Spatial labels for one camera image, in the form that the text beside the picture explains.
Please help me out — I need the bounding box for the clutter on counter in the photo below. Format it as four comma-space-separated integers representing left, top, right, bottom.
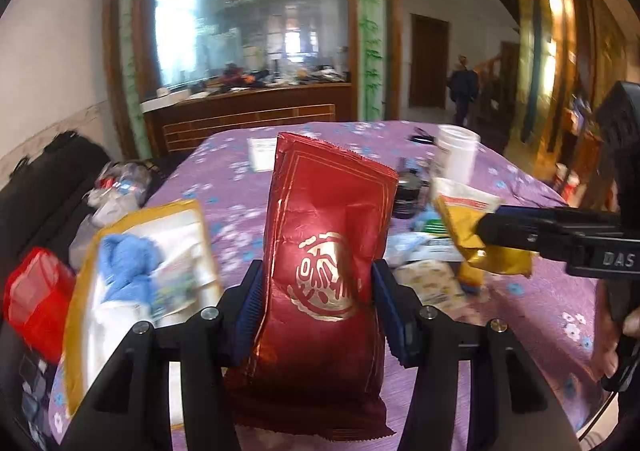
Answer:
192, 62, 351, 92

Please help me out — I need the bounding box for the brown wooden door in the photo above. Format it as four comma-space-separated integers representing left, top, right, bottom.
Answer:
409, 14, 451, 109

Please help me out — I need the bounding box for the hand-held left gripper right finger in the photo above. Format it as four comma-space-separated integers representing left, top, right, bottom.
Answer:
371, 258, 583, 451

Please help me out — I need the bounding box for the gold foil packet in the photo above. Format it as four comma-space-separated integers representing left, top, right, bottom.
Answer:
431, 177, 533, 278

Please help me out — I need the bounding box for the white notepad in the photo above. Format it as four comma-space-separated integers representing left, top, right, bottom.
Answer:
247, 137, 281, 174

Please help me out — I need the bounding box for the red white container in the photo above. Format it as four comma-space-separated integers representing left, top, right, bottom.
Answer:
552, 163, 583, 204

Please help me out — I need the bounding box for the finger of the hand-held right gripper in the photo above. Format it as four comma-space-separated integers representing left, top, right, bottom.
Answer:
474, 213, 576, 254
492, 204, 576, 224

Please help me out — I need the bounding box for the person's right hand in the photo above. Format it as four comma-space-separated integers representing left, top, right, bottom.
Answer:
590, 281, 640, 379

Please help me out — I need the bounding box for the black electric motor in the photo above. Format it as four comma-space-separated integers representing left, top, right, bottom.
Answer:
392, 158, 433, 219

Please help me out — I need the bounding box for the wooden stair railing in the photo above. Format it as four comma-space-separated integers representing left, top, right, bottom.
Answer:
472, 43, 521, 132

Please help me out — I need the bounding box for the light blue white packet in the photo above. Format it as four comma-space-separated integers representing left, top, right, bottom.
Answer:
387, 231, 468, 266

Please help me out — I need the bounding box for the red gold snack packet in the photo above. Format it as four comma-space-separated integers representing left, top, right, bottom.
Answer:
222, 132, 401, 443

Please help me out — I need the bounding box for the small printed packet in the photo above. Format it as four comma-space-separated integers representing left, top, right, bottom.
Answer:
150, 261, 206, 322

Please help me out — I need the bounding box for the cream patterned packet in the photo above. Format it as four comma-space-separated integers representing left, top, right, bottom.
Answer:
395, 258, 476, 312

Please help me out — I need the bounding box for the black bag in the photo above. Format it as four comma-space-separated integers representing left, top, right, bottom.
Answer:
0, 131, 121, 282

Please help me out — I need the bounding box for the clear plastic bag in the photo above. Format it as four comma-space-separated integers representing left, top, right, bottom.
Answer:
67, 161, 161, 272

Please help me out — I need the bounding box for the white plastic jar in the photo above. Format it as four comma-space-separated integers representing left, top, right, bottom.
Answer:
432, 125, 481, 182

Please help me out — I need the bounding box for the glass partition window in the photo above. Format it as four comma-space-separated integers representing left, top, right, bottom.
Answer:
120, 0, 358, 96

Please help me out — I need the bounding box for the red plastic bag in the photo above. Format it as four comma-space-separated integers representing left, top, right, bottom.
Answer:
2, 247, 77, 364

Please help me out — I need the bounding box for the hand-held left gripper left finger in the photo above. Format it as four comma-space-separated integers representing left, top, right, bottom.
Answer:
60, 260, 266, 451

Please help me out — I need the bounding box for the yellow cardboard box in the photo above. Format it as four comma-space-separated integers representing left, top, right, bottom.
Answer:
62, 199, 223, 432

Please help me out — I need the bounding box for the wooden counter cabinet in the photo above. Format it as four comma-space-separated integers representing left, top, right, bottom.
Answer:
141, 82, 353, 159

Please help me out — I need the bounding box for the wooden slatted chair back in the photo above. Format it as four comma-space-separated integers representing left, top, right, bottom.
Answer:
162, 104, 337, 154

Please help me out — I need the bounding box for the purple floral tablecloth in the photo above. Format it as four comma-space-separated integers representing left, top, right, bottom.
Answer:
50, 120, 616, 451

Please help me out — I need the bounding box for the white flat box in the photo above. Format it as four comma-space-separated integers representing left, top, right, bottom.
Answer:
141, 88, 193, 112

